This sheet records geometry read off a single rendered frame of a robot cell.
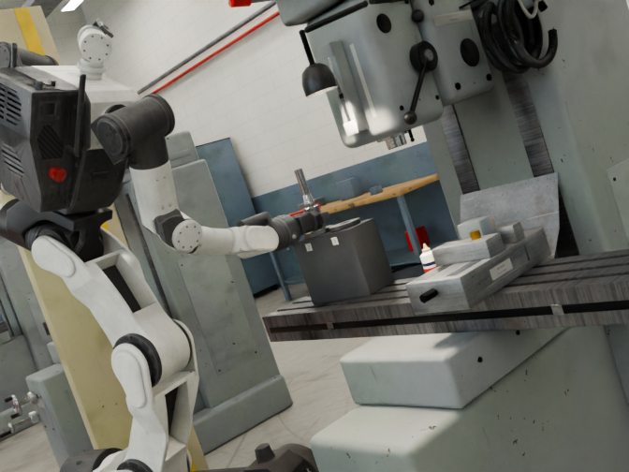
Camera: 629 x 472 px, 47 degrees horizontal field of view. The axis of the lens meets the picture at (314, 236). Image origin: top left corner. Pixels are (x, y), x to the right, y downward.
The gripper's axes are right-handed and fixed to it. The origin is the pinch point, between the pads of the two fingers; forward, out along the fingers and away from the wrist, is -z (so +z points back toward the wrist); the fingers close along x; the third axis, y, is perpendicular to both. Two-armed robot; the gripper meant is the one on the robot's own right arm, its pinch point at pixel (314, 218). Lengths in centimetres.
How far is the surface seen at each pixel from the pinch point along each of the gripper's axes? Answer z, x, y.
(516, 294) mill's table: 20, -68, 24
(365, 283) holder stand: 5.3, -15.8, 19.6
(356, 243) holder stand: 4.3, -16.2, 8.9
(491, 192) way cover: -30.4, -38.8, 8.3
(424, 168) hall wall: -442, 278, 20
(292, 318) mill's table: 13.2, 7.9, 24.6
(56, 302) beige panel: 19, 133, 4
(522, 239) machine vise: 2, -63, 16
